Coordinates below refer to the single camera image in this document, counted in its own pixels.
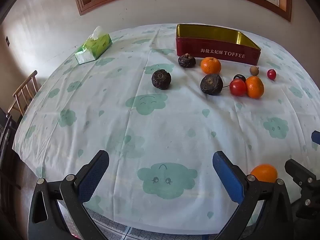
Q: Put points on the wall outlet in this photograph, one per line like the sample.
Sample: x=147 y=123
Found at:
x=7 y=41

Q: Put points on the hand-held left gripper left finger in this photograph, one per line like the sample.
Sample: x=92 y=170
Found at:
x=93 y=176

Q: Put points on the brown longan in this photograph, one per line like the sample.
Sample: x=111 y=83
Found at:
x=254 y=70

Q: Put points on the dark chair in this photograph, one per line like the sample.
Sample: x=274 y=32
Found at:
x=6 y=140

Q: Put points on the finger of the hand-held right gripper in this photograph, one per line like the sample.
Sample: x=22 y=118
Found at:
x=316 y=138
x=307 y=183

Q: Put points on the small red cherry tomato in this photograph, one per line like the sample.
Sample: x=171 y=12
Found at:
x=271 y=74

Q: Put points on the dark water chestnut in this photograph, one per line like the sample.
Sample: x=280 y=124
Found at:
x=211 y=84
x=161 y=79
x=187 y=61

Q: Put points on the green tissue pack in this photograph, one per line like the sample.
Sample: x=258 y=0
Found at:
x=95 y=47

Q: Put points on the wooden chair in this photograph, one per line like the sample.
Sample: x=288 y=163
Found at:
x=25 y=87

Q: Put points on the wooden framed window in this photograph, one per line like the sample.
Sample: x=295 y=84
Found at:
x=83 y=2

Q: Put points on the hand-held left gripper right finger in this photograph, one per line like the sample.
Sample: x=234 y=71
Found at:
x=228 y=177

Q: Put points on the orange mandarin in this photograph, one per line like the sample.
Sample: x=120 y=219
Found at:
x=210 y=65
x=264 y=173
x=255 y=87

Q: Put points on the red and gold tin box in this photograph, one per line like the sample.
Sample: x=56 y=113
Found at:
x=217 y=52

